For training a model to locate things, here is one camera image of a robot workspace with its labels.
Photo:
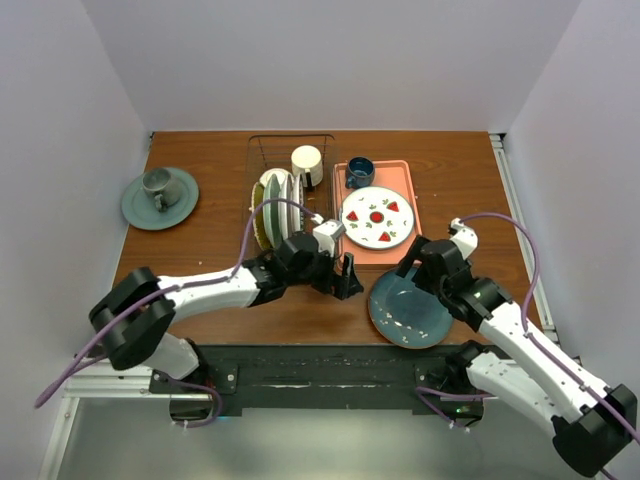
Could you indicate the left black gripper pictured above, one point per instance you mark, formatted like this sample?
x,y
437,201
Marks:
x,y
340,286

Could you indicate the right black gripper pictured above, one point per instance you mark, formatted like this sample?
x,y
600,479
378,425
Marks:
x,y
406,261

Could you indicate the dark blue glazed plate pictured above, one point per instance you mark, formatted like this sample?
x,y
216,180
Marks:
x,y
406,315

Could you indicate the chinese text plate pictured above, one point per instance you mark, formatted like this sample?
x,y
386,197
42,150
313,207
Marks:
x,y
285,209

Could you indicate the woven bamboo tray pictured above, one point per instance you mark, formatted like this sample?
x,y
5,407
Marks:
x,y
257,215

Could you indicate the green rim hao shi plate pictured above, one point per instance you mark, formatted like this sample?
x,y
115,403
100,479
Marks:
x,y
297,215

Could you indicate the light blue plate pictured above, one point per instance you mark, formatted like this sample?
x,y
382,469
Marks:
x,y
271,213

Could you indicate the white bowl orange rim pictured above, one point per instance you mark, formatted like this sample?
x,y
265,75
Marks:
x,y
279,173

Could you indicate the cream mug black handle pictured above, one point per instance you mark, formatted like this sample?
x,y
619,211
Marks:
x,y
307,163

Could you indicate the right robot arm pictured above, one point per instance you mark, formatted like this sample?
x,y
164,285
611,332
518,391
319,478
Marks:
x,y
589,421

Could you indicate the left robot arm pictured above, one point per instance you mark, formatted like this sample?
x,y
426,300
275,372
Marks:
x,y
133,319

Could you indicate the watermelon pattern plate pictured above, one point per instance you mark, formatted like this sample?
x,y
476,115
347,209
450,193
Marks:
x,y
377,218

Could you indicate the blue ceramic mug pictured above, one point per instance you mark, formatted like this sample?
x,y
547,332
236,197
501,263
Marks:
x,y
360,173

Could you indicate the grey ceramic cup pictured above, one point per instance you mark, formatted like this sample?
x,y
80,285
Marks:
x,y
162,187

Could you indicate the dark green plate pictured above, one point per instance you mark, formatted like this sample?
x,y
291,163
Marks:
x,y
139,211

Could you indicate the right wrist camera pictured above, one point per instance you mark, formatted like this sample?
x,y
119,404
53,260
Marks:
x,y
463,237

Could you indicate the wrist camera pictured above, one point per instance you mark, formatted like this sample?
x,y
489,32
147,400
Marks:
x,y
463,237
327,233

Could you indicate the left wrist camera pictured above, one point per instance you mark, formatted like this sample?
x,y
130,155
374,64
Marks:
x,y
327,233

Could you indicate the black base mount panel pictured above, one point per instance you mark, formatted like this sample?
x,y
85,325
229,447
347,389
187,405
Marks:
x,y
372,377

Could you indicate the black wire dish rack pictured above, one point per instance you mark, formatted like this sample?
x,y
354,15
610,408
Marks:
x,y
268,151

